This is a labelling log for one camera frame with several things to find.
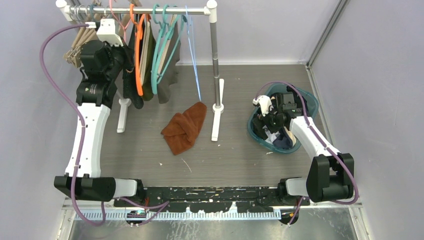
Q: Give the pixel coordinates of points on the brown towel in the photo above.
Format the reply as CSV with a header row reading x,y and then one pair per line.
x,y
184,128

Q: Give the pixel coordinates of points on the teal hanger middle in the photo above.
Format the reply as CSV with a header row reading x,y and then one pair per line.
x,y
164,34

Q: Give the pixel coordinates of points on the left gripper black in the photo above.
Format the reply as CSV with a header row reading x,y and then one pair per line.
x,y
127,53

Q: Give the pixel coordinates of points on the white garment rack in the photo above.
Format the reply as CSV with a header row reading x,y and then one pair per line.
x,y
209,10

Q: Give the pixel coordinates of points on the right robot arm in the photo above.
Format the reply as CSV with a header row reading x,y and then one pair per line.
x,y
331,173

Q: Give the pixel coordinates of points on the beige wooden hangers bunch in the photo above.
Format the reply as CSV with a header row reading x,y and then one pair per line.
x,y
83,14

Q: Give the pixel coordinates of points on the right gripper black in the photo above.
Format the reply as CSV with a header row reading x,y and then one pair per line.
x,y
259,122

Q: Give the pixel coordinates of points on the teal laundry basket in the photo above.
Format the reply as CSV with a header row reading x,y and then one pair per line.
x,y
311,108

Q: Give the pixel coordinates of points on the light blue wire hanger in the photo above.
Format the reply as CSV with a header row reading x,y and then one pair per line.
x,y
192,49

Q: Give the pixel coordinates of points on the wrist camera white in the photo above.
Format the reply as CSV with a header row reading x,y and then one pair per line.
x,y
108,31
264,103

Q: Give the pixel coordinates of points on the navy underwear cream waistband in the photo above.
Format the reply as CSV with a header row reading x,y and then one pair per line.
x,y
286,140

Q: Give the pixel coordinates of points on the teal hanger right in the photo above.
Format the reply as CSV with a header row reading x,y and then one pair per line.
x,y
171,45

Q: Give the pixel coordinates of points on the olive green underwear cream waistband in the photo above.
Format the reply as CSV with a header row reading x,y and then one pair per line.
x,y
146,61

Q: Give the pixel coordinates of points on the orange hanger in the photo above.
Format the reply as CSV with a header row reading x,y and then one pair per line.
x,y
137,55

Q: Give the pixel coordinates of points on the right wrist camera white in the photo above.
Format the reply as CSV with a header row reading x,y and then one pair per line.
x,y
264,103

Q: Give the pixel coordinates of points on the white black printed garment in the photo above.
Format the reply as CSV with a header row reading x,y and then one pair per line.
x,y
272,137

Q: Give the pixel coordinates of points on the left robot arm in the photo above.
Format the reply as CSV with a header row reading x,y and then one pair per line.
x,y
102,63

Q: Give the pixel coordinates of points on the teal hanger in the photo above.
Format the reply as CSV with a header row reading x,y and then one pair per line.
x,y
171,45
164,34

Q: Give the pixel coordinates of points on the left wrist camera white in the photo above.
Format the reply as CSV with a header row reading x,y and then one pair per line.
x,y
108,31

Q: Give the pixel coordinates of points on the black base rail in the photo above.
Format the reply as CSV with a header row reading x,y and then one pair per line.
x,y
247,199

